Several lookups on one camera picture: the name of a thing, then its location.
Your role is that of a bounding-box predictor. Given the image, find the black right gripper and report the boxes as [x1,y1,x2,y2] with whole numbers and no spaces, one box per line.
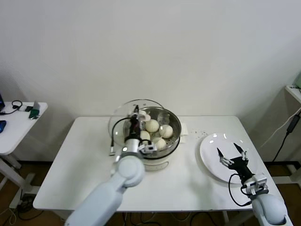
[216,142,256,181]

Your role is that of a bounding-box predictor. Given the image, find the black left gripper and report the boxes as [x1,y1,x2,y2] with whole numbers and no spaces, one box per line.
[126,105,143,140]

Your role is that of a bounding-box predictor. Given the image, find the round glass lid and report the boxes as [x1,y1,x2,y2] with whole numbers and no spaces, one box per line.
[107,98,166,148]

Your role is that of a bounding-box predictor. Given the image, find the perforated steel steamer basket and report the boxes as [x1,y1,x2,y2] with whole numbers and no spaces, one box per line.
[123,107,182,159]

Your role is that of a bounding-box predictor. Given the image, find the white oval plate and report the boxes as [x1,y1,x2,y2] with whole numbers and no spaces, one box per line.
[199,133,258,185]

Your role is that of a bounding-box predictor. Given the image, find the white electric cooking pot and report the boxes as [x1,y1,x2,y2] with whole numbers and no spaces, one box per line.
[117,122,189,174]

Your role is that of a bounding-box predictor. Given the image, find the white shelf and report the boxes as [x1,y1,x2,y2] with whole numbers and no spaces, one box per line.
[284,85,301,105]

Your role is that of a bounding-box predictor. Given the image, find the green and grey device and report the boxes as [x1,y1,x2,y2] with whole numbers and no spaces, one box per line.
[29,100,41,120]

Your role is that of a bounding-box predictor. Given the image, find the white side desk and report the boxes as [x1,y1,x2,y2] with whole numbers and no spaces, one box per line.
[0,101,49,209]

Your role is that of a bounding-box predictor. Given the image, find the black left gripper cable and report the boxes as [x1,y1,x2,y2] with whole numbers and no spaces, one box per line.
[108,117,132,157]

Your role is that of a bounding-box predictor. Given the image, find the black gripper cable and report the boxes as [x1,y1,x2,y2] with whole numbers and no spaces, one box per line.
[108,117,132,157]
[228,173,253,207]

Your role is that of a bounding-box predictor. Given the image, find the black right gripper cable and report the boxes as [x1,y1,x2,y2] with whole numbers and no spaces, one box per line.
[228,173,253,207]

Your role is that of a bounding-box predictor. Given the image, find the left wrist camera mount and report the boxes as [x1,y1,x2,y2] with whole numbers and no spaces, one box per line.
[138,143,158,154]

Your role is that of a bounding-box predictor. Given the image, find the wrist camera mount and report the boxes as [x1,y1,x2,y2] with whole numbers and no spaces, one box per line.
[138,143,158,154]
[244,173,269,196]

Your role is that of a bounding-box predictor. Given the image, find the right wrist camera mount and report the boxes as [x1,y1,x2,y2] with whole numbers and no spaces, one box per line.
[244,173,269,196]

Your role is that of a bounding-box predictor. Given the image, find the white wall cable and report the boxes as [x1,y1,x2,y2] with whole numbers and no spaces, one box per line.
[260,112,301,148]

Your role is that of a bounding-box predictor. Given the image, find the black power adapter cable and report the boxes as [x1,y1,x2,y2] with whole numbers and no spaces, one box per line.
[271,113,301,163]

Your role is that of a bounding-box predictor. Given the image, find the black looped cable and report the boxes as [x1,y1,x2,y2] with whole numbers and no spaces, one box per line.
[0,100,24,115]

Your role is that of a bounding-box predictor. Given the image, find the power strip with cables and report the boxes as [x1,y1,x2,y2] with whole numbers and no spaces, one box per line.
[9,192,57,226]

